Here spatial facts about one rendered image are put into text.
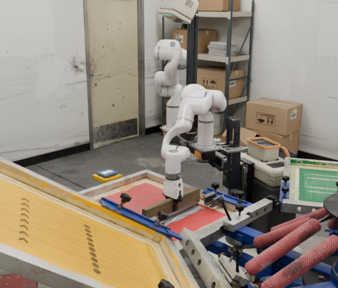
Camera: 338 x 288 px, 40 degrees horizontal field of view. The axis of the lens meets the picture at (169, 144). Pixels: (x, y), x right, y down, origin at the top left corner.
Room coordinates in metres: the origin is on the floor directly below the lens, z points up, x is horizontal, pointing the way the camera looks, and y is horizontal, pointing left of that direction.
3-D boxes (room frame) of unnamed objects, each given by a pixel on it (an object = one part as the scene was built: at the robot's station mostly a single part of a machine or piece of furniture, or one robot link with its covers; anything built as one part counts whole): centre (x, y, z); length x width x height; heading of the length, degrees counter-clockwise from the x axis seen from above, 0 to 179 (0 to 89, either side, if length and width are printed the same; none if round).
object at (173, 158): (2.16, -0.04, 1.24); 0.15 x 0.10 x 0.11; 161
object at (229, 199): (2.24, -0.30, 0.97); 0.30 x 0.05 x 0.07; 45
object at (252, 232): (1.81, -0.34, 1.02); 0.17 x 0.06 x 0.05; 45
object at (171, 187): (2.12, -0.02, 1.12); 0.10 x 0.07 x 0.11; 45
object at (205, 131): (2.72, -0.23, 1.21); 0.16 x 0.13 x 0.15; 116
